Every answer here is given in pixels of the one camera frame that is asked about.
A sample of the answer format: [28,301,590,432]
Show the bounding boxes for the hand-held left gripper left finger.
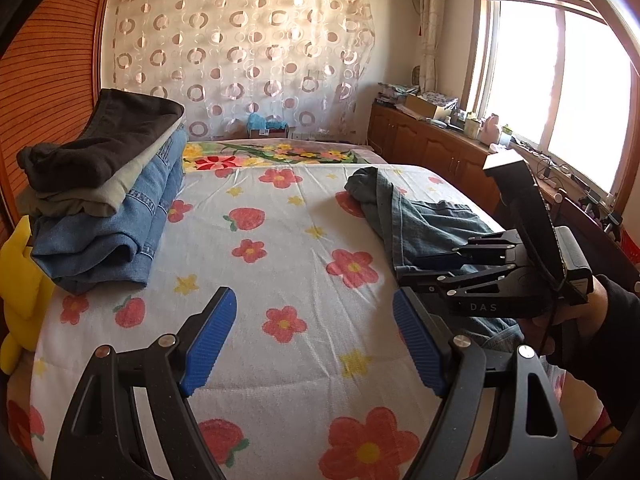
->
[50,286,238,480]

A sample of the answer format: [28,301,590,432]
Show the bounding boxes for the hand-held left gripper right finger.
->
[392,287,581,480]

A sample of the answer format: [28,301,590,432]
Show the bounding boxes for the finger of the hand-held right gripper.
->
[414,229,519,269]
[396,261,519,302]

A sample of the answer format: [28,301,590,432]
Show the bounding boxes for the blue-grey pants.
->
[345,165,526,361]

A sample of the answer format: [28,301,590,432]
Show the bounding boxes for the person's right forearm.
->
[547,274,640,431]

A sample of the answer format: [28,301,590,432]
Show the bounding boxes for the folded olive pants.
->
[22,120,183,218]

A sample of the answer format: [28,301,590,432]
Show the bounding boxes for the folded black pants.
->
[16,88,186,193]

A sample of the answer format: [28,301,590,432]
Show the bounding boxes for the person's right hand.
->
[530,277,609,358]

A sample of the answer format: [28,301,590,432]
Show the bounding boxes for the pink figurine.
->
[479,114,502,147]

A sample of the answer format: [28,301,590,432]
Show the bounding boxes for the white floral bedsheet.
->
[7,162,566,480]

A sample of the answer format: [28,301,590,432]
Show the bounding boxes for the wooden cabinet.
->
[367,102,566,211]

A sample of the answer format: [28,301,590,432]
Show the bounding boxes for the folded blue jeans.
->
[30,127,188,296]

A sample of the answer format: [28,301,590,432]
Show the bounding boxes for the cardboard box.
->
[404,91,458,120]

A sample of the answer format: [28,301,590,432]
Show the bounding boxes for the pile of papers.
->
[375,82,418,107]

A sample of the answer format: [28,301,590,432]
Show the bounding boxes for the window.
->
[465,0,640,206]

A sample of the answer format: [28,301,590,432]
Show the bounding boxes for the yellow plush toy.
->
[0,215,57,376]

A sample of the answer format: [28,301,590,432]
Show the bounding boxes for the pink floral blanket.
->
[182,137,388,173]

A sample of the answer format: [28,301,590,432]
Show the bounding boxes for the beige window curtain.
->
[417,0,448,93]

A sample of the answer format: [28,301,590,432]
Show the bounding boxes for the circle-patterned sheer curtain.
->
[110,0,377,142]

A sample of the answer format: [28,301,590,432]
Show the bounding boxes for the wooden slatted wardrobe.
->
[0,0,118,256]

